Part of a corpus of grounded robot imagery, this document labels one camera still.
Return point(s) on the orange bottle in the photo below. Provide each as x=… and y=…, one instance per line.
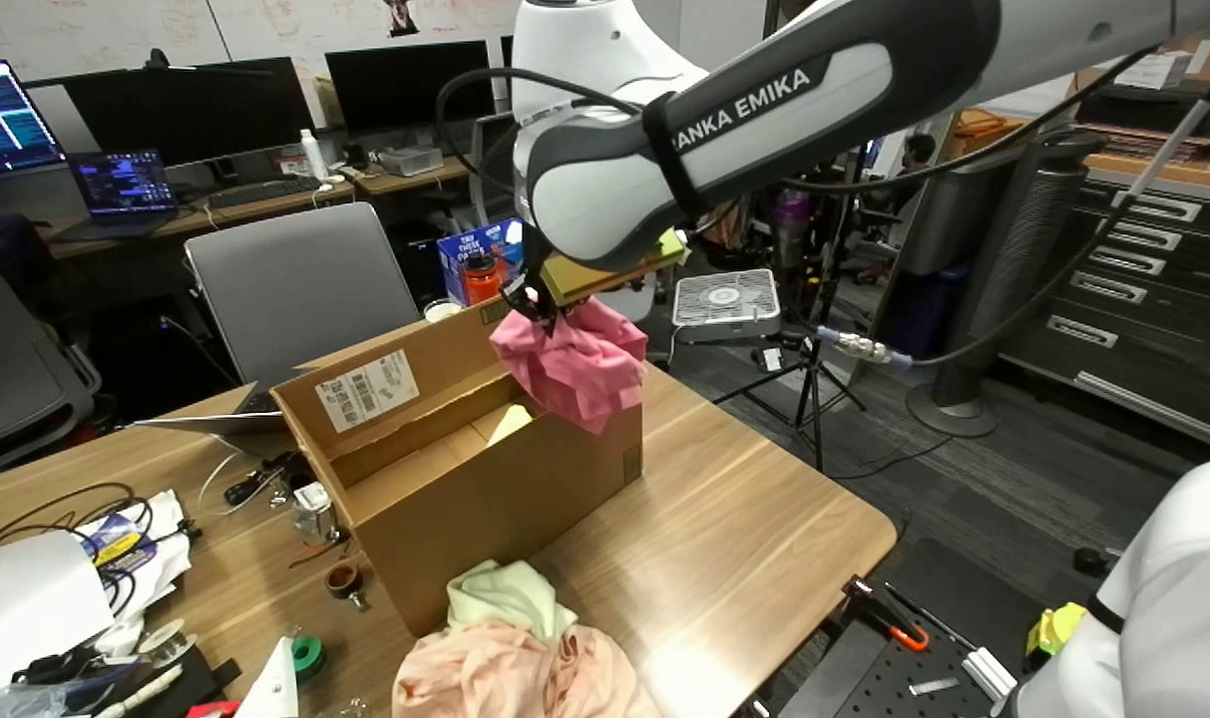
x=481, y=281

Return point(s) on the white marker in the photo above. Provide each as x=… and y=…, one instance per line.
x=141, y=690

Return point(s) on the purple bottle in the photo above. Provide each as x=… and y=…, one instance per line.
x=792, y=227

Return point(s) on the small brown cup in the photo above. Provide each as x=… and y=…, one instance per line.
x=343, y=580

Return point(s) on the blue cardboard box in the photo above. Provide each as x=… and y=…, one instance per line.
x=485, y=244

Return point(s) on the pink shirt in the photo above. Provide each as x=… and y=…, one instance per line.
x=575, y=369

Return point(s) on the white bottle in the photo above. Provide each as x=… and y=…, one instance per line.
x=313, y=158

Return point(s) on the black keyboard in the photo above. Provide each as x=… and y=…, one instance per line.
x=263, y=191

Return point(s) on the dark office chair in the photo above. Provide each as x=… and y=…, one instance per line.
x=16, y=379

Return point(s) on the person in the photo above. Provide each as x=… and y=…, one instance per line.
x=914, y=160

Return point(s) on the black hand tool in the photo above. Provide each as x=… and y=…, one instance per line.
x=250, y=487

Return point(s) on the white paper cup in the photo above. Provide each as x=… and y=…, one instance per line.
x=442, y=310

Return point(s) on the white plastic blocks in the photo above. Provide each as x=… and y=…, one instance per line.
x=992, y=673

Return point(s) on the grey office chair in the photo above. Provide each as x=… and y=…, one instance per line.
x=300, y=284

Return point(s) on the yellow towel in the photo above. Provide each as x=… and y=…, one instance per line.
x=510, y=424

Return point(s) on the small glass jar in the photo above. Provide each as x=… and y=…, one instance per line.
x=314, y=514

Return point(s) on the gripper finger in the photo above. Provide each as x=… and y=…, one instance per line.
x=552, y=313
x=516, y=293

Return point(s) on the black pen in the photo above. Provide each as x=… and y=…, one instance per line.
x=929, y=615

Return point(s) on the black flat box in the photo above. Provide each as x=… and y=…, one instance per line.
x=181, y=683

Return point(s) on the grey laptop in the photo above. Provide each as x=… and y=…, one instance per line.
x=235, y=414

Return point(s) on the peach shirt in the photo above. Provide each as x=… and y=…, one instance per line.
x=505, y=673

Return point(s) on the grey desktop device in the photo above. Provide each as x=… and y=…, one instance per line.
x=411, y=160

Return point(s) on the white plastic bag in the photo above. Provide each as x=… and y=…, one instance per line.
x=151, y=558

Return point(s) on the black printer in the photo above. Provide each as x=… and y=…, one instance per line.
x=1153, y=105

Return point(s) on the wooden desk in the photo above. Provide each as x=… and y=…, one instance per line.
x=265, y=211

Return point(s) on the black open laptop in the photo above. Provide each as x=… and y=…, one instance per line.
x=121, y=189

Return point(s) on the whiteboard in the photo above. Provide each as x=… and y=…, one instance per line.
x=166, y=28

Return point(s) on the row of monitors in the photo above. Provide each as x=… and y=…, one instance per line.
x=196, y=110

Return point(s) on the small silver strip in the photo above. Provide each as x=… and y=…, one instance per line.
x=934, y=686

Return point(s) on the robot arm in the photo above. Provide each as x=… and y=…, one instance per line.
x=784, y=110

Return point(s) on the green tape roll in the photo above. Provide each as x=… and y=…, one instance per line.
x=308, y=658

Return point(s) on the black drawer cabinet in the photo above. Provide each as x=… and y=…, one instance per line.
x=1143, y=289

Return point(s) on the green towel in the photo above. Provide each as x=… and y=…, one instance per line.
x=505, y=596

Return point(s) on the white folded paper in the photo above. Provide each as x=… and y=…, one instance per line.
x=270, y=688

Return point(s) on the grey tower on round base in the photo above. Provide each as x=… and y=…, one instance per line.
x=1004, y=259

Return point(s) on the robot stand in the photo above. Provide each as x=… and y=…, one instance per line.
x=864, y=683

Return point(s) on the white air purifier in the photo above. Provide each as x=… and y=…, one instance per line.
x=726, y=299

